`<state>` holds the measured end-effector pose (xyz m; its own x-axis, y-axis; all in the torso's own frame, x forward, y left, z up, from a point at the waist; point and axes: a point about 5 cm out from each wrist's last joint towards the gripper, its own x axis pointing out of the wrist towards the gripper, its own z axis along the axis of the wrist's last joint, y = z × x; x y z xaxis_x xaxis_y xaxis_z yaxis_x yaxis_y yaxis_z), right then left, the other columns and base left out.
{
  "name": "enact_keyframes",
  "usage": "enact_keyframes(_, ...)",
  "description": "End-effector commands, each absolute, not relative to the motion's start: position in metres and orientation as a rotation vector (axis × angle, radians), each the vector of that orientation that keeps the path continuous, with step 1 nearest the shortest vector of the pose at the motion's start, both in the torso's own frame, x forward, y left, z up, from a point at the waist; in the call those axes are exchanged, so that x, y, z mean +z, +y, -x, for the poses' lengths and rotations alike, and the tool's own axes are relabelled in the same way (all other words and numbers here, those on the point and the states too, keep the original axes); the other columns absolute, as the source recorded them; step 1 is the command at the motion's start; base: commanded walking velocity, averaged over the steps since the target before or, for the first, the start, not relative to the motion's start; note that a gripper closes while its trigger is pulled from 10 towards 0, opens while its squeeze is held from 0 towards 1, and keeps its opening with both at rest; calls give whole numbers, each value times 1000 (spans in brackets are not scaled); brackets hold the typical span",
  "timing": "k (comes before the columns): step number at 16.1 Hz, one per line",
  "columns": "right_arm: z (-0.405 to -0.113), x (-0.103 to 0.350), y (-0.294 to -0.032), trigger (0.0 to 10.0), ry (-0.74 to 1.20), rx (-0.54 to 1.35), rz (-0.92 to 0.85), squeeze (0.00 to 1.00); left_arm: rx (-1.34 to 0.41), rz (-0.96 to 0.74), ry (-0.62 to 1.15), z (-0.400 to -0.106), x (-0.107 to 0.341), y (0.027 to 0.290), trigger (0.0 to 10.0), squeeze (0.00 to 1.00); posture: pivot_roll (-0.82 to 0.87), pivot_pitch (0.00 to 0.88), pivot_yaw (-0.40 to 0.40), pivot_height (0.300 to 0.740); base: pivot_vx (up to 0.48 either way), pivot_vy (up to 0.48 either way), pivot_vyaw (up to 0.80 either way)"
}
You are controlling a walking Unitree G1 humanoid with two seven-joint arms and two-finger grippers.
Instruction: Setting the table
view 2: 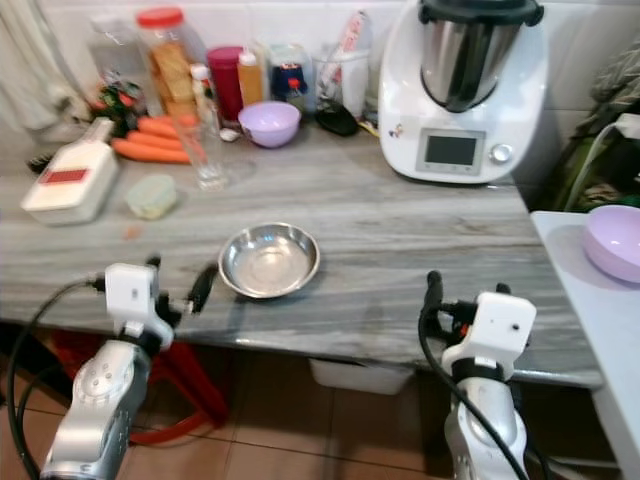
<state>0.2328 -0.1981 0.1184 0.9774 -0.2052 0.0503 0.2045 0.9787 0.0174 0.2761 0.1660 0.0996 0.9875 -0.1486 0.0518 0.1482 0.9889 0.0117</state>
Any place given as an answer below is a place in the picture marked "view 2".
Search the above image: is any purple plastic bowl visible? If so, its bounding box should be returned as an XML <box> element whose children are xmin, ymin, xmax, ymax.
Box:
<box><xmin>582</xmin><ymin>205</ymin><xmax>640</xmax><ymax>285</ymax></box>
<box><xmin>238</xmin><ymin>101</ymin><xmax>302</xmax><ymax>149</ymax></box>

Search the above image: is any small container green lid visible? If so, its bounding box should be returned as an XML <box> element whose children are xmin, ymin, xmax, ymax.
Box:
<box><xmin>126</xmin><ymin>174</ymin><xmax>178</xmax><ymax>221</ymax></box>

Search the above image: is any stainless steel bowl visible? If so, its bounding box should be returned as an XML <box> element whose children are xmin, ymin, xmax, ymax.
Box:
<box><xmin>218</xmin><ymin>222</ymin><xmax>321</xmax><ymax>299</ymax></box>

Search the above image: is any red plastic stool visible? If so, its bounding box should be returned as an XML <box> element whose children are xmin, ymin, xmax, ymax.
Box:
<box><xmin>48</xmin><ymin>328</ymin><xmax>230</xmax><ymax>447</ymax></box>

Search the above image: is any white plastic box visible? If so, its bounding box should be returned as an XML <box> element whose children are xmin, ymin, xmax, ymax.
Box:
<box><xmin>308</xmin><ymin>358</ymin><xmax>417</xmax><ymax>397</ymax></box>

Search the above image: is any white slicer box red label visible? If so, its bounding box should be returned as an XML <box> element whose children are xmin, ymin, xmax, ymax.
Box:
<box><xmin>20</xmin><ymin>118</ymin><xmax>118</xmax><ymax>227</ymax></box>

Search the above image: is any clear drinking glass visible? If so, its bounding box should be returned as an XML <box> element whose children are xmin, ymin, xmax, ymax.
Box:
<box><xmin>180</xmin><ymin>108</ymin><xmax>230</xmax><ymax>191</ymax></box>

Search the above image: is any green red plant decoration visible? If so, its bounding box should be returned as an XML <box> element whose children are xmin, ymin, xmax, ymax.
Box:
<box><xmin>87</xmin><ymin>85</ymin><xmax>147</xmax><ymax>137</ymax></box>

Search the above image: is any small bottle white cap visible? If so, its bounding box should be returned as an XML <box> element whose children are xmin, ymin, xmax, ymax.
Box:
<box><xmin>190</xmin><ymin>64</ymin><xmax>214</xmax><ymax>112</ymax></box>

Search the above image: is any magenta canister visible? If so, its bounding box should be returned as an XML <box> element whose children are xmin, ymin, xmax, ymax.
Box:
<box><xmin>206</xmin><ymin>46</ymin><xmax>246</xmax><ymax>123</ymax></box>

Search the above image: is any white food processor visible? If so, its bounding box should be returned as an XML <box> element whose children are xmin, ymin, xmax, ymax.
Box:
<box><xmin>377</xmin><ymin>0</ymin><xmax>549</xmax><ymax>186</ymax></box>

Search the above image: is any plastic jar red lid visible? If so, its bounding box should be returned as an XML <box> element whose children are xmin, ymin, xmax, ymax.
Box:
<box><xmin>136</xmin><ymin>7</ymin><xmax>203</xmax><ymax>119</ymax></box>

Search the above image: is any white charger plug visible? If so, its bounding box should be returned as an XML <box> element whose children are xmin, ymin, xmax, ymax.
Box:
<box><xmin>614</xmin><ymin>113</ymin><xmax>640</xmax><ymax>142</ymax></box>

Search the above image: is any orange sauce bottle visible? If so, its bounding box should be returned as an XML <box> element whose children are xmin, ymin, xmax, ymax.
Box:
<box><xmin>237</xmin><ymin>49</ymin><xmax>264</xmax><ymax>108</ymax></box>

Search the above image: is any clear plastic container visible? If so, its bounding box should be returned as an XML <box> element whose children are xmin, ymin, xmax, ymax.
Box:
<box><xmin>87</xmin><ymin>14</ymin><xmax>151</xmax><ymax>111</ymax></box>

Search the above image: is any jar with blue label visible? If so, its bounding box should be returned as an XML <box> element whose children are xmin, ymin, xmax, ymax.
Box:
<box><xmin>265</xmin><ymin>44</ymin><xmax>314</xmax><ymax>109</ymax></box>

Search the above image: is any white utensil holder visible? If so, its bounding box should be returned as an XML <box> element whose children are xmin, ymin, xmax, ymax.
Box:
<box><xmin>315</xmin><ymin>45</ymin><xmax>372</xmax><ymax>117</ymax></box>

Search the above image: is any white curtain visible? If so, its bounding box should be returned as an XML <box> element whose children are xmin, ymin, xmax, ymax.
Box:
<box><xmin>0</xmin><ymin>0</ymin><xmax>67</xmax><ymax>127</ymax></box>

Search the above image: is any red white packet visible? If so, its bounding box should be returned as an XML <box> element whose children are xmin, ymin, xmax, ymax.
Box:
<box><xmin>338</xmin><ymin>10</ymin><xmax>374</xmax><ymax>57</ymax></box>

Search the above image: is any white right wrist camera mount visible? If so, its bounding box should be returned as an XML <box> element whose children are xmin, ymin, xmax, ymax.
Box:
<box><xmin>443</xmin><ymin>292</ymin><xmax>538</xmax><ymax>379</ymax></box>

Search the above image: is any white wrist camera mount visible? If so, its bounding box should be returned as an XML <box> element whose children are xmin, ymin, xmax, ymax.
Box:
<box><xmin>443</xmin><ymin>292</ymin><xmax>538</xmax><ymax>379</ymax></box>
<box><xmin>105</xmin><ymin>263</ymin><xmax>174</xmax><ymax>351</ymax></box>

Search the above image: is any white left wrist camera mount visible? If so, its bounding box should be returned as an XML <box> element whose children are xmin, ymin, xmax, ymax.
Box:
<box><xmin>105</xmin><ymin>263</ymin><xmax>174</xmax><ymax>351</ymax></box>

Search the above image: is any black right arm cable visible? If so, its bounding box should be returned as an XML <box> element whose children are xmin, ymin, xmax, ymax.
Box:
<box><xmin>417</xmin><ymin>308</ymin><xmax>549</xmax><ymax>480</ymax></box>

